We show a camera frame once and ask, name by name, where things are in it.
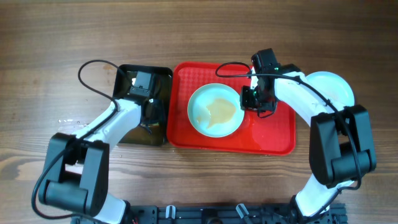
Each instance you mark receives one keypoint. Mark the black water basin tray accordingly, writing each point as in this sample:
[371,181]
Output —
[153,135]

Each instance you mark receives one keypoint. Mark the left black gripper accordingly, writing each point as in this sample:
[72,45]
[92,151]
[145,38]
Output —
[158,114]

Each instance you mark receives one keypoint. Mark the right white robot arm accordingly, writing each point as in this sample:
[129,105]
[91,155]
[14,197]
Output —
[341,149]

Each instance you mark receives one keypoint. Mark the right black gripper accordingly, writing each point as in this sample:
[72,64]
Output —
[247,104]

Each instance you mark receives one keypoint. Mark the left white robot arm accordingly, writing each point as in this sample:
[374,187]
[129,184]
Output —
[76,169]

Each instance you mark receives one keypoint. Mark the white plate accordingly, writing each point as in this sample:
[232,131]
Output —
[333,85]
[214,110]

